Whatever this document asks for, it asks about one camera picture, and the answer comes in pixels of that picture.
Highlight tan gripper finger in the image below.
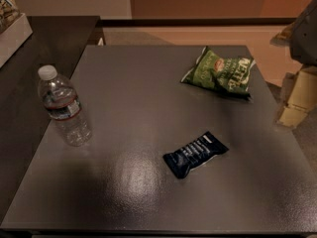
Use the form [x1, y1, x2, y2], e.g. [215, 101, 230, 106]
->
[276, 65, 317, 128]

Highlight green jalapeno chip bag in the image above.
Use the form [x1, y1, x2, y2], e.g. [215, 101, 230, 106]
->
[180, 46, 256, 99]

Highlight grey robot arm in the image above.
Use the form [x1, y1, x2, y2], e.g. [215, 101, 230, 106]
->
[270, 0, 317, 128]

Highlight dark blue rxbar wrapper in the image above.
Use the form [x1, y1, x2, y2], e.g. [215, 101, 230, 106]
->
[162, 131, 229, 179]

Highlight clear plastic water bottle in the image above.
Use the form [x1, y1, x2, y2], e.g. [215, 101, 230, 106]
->
[38, 64, 92, 147]

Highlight white box with snacks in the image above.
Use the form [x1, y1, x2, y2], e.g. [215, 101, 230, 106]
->
[0, 0, 33, 67]

